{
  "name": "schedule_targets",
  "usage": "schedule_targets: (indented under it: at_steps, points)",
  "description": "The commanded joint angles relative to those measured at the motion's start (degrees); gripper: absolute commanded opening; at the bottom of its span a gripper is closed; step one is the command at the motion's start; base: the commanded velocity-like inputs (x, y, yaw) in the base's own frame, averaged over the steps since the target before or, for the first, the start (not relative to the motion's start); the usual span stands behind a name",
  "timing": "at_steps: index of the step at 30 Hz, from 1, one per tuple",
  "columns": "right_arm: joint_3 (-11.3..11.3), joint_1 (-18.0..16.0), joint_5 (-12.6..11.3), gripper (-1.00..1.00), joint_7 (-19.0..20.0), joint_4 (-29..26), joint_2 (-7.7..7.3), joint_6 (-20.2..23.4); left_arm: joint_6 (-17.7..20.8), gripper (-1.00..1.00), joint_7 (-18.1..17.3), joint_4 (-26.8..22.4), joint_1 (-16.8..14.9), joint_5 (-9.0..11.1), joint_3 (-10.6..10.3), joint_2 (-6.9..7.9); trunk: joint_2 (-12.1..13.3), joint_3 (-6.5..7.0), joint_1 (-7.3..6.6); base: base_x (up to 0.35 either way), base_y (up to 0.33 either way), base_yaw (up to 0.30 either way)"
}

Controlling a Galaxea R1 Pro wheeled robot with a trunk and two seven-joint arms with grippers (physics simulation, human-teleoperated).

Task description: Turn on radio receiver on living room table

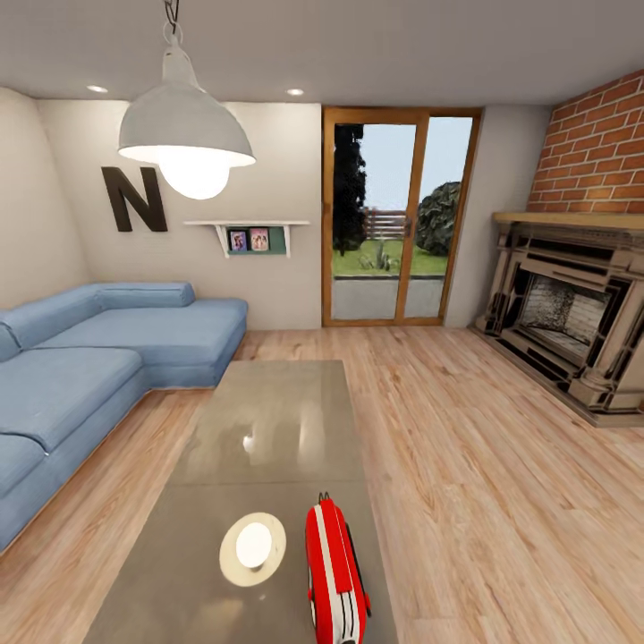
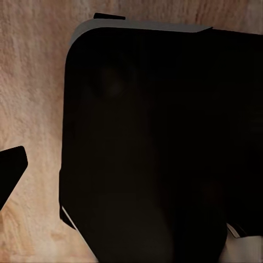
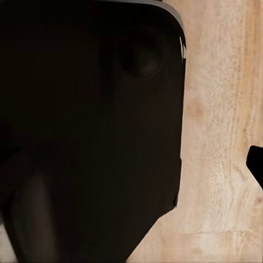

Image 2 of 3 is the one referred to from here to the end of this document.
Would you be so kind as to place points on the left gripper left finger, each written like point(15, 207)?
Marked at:
point(13, 163)

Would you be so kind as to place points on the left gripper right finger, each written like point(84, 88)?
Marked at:
point(255, 163)

